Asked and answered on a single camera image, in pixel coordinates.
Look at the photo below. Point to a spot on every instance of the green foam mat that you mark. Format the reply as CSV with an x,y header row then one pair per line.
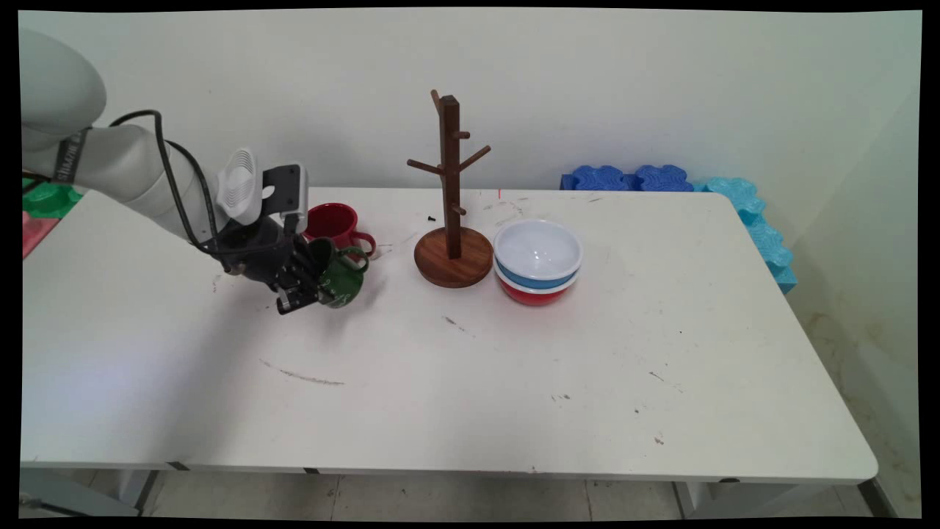
x,y
48,200

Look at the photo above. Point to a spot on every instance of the grey metal table leg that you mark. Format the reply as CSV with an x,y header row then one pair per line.
x,y
877,498
147,491

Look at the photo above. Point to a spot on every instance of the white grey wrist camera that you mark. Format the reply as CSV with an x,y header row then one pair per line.
x,y
242,187

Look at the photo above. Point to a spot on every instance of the red enamel mug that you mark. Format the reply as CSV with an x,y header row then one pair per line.
x,y
334,220

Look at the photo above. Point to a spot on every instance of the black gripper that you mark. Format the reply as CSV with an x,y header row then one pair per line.
x,y
261,253

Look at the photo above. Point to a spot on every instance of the blue bowl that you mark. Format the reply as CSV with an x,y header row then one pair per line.
x,y
514,278

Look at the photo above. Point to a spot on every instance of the red foam mat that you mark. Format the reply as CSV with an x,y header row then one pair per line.
x,y
37,229

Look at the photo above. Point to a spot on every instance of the light blue foam mat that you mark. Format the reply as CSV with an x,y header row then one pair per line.
x,y
764,235

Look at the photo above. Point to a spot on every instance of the dark blue foam mat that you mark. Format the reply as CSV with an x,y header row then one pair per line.
x,y
663,178
598,178

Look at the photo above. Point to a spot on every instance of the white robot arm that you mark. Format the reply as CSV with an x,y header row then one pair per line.
x,y
125,173

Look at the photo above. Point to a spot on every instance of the white bowl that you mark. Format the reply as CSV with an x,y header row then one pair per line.
x,y
537,248

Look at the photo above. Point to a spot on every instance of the green enamel mug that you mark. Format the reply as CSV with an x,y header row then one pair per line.
x,y
344,283

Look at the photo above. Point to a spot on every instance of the dark wooden mug tree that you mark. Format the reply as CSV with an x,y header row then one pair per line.
x,y
449,169

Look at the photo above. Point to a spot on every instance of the red bowl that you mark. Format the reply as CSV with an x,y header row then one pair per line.
x,y
532,296

